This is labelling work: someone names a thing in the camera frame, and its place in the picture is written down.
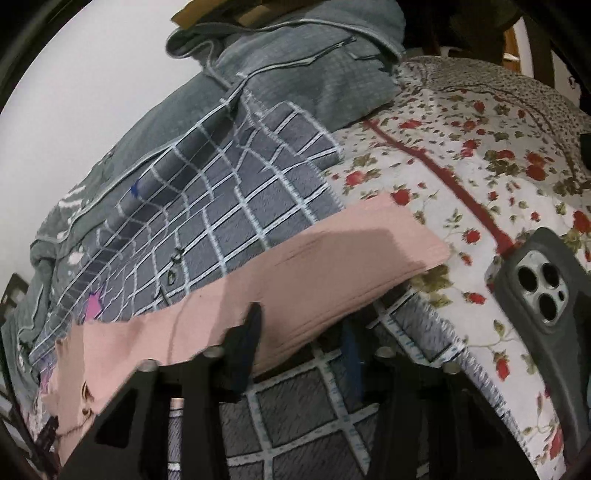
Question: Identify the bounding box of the dark wooden headboard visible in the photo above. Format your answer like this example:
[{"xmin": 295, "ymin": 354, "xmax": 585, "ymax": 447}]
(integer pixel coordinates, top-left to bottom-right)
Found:
[{"xmin": 0, "ymin": 272, "xmax": 29, "ymax": 326}]

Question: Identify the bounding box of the phone in grey case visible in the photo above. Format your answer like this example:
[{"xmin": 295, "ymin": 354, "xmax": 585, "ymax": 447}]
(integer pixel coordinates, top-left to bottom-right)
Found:
[{"xmin": 484, "ymin": 227, "xmax": 591, "ymax": 462}]

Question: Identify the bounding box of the brown cloth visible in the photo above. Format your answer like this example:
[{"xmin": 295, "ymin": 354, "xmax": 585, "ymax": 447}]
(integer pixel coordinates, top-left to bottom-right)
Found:
[{"xmin": 171, "ymin": 0, "xmax": 278, "ymax": 29}]

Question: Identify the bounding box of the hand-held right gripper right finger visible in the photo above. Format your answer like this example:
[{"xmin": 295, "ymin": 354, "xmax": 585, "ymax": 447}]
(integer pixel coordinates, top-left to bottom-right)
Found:
[{"xmin": 341, "ymin": 322, "xmax": 542, "ymax": 480}]

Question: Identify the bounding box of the floral bed sheet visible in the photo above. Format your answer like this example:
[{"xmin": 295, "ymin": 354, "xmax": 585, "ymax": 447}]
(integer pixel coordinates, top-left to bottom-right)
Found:
[{"xmin": 323, "ymin": 55, "xmax": 591, "ymax": 472}]

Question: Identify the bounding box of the brown wooden furniture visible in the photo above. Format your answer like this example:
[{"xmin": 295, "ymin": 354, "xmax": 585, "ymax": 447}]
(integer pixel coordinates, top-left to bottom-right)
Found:
[{"xmin": 501, "ymin": 23, "xmax": 525, "ymax": 75}]

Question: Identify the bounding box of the pink knit sweater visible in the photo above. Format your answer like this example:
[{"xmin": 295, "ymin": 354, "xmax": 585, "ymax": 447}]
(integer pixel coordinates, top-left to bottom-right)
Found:
[{"xmin": 44, "ymin": 191, "xmax": 451, "ymax": 462}]

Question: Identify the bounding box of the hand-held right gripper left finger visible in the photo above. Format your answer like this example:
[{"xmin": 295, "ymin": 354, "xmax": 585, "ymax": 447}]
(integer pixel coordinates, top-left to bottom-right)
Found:
[{"xmin": 59, "ymin": 302, "xmax": 264, "ymax": 480}]

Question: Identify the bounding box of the grey grid blanket with stars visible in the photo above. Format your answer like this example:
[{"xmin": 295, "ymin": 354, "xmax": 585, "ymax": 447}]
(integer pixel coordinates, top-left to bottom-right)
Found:
[{"xmin": 28, "ymin": 92, "xmax": 513, "ymax": 480}]

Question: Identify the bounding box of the grey fleece quilt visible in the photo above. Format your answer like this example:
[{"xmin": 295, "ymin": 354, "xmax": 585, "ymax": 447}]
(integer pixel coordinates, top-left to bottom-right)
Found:
[{"xmin": 8, "ymin": 0, "xmax": 408, "ymax": 416}]

